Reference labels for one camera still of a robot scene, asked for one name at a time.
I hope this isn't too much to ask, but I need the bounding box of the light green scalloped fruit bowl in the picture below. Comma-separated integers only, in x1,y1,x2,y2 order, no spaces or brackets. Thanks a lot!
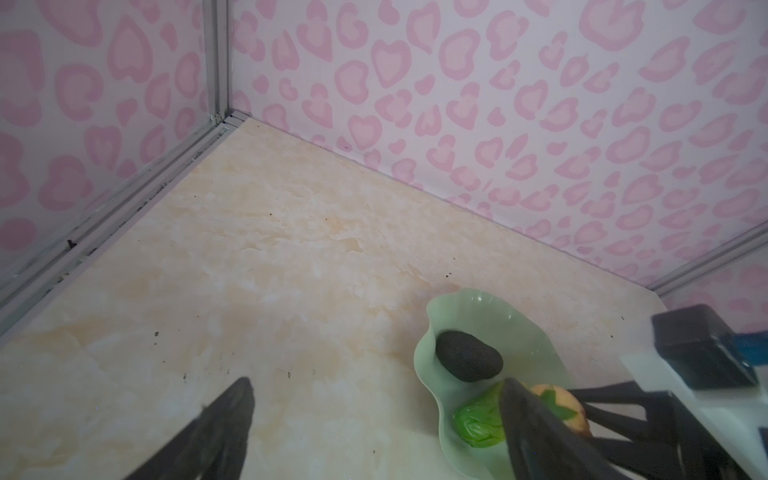
414,289,574,479

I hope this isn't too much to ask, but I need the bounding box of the corner aluminium post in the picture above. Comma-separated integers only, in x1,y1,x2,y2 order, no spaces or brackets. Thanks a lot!
646,221,767,297
202,0,232,124

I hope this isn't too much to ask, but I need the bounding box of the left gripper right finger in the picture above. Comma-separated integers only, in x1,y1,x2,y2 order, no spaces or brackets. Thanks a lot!
499,378,626,480

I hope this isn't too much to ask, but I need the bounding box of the left corner aluminium post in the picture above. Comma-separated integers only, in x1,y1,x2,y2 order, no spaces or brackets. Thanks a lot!
202,0,232,124

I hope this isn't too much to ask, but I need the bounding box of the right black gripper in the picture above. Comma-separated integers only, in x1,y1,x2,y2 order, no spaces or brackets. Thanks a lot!
570,352,767,479

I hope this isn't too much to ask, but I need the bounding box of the right corner aluminium post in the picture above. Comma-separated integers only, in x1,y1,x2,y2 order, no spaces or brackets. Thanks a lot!
646,221,767,297

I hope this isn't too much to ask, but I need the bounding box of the yellow green fake mango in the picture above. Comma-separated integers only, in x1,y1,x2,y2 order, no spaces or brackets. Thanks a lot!
452,381,506,448

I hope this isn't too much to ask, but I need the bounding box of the left diagonal aluminium frame bar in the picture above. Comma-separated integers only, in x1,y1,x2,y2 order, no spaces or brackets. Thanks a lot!
1,110,249,345

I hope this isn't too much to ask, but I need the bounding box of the red green fake apple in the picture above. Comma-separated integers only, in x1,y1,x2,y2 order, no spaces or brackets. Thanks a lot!
530,384,592,438

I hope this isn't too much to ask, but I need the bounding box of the dark fake avocado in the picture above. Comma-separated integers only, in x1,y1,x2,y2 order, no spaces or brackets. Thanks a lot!
435,330,504,383

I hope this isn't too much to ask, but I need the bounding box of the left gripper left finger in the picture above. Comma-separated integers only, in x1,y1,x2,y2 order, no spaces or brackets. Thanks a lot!
128,377,255,479

